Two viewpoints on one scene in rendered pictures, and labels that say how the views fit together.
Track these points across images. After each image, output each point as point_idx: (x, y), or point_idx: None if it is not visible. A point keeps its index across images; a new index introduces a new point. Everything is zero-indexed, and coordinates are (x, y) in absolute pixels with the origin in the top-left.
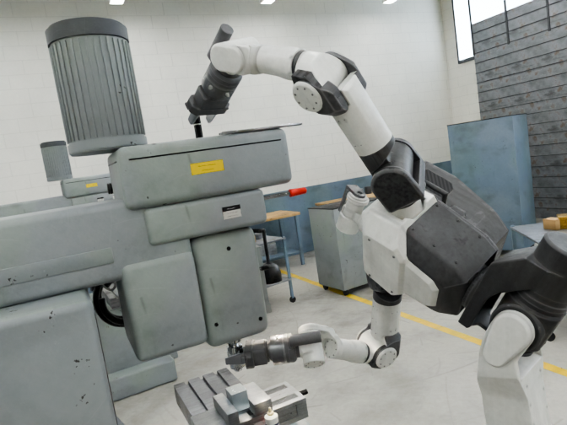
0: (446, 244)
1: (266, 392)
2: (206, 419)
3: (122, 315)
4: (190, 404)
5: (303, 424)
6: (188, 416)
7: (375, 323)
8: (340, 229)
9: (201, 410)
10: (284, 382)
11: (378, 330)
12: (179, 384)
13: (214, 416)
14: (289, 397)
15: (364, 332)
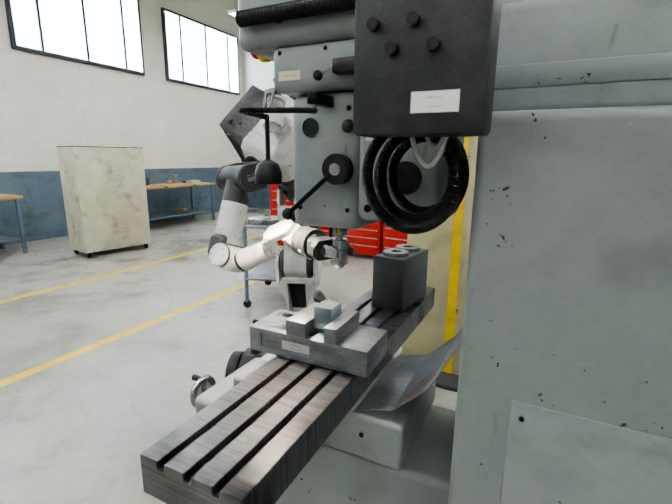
0: None
1: (282, 327)
2: (361, 340)
3: (443, 187)
4: (302, 423)
5: (256, 366)
6: (313, 435)
7: (240, 228)
8: (282, 126)
9: (310, 402)
10: (253, 325)
11: (241, 234)
12: (238, 489)
13: (350, 338)
14: (285, 314)
15: (228, 246)
